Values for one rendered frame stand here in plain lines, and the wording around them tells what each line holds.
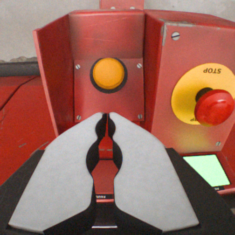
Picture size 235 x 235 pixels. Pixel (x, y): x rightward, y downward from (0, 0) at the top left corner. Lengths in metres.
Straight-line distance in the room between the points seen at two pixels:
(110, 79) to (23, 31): 0.85
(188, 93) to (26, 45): 0.94
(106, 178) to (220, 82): 0.16
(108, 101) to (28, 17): 0.84
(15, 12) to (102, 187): 0.95
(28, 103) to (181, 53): 0.54
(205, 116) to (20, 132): 0.45
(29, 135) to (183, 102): 0.40
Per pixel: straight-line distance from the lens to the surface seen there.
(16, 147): 0.49
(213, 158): 0.25
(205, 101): 0.17
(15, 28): 1.06
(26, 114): 0.59
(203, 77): 0.19
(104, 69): 0.23
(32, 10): 1.01
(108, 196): 0.20
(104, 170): 0.22
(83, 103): 0.24
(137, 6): 0.82
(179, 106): 0.20
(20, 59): 1.09
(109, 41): 0.24
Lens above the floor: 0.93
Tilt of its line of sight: 53 degrees down
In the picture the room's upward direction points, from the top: 177 degrees clockwise
